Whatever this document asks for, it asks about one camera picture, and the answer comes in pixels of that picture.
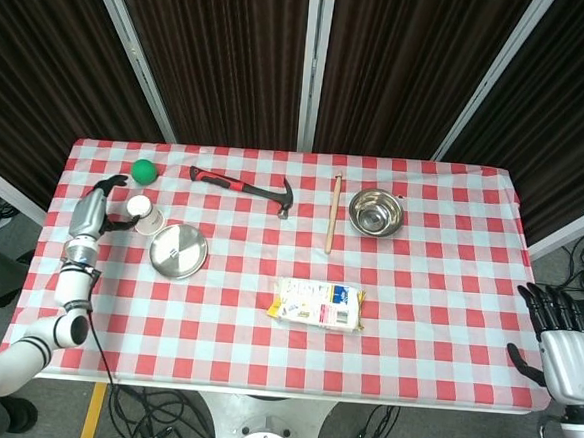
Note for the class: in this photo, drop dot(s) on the white yellow snack package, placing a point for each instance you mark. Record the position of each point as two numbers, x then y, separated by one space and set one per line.
316 306

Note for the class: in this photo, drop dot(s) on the dark brown partition panel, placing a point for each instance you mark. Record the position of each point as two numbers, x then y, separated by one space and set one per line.
565 113
41 76
223 59
407 72

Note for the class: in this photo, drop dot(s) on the green ball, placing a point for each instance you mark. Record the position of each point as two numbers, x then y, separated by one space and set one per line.
144 171

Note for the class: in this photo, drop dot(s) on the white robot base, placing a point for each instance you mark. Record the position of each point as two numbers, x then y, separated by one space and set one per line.
265 422

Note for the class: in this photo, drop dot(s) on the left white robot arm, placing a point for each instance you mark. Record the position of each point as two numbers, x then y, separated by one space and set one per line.
72 284

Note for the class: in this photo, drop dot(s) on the steel bowl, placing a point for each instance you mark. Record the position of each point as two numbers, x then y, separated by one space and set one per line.
375 212

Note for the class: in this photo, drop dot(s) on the red white checkered tablecloth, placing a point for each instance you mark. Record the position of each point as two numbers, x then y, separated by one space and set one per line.
416 313

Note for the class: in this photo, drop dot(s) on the wooden stick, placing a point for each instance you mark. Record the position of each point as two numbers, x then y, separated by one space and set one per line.
333 212

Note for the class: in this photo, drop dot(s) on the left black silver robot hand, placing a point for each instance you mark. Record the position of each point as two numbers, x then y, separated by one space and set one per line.
88 212

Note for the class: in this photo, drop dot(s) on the red black claw hammer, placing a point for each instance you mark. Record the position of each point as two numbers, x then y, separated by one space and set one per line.
244 188

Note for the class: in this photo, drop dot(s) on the round steel plate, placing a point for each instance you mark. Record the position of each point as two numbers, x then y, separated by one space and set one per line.
179 251

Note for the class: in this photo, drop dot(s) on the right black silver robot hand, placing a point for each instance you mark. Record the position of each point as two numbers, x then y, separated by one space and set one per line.
572 369

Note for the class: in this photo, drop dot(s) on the aluminium partition post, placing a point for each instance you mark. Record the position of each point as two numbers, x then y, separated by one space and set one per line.
315 65
492 77
133 52

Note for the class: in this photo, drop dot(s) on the yellow floor tape strip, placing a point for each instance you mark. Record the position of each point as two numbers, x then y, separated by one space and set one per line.
93 413

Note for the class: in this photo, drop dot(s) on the white plastic cup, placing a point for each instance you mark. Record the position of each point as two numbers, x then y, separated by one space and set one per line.
147 216

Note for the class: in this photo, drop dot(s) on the aluminium partition base rail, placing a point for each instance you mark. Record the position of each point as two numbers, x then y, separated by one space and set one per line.
572 231
8 191

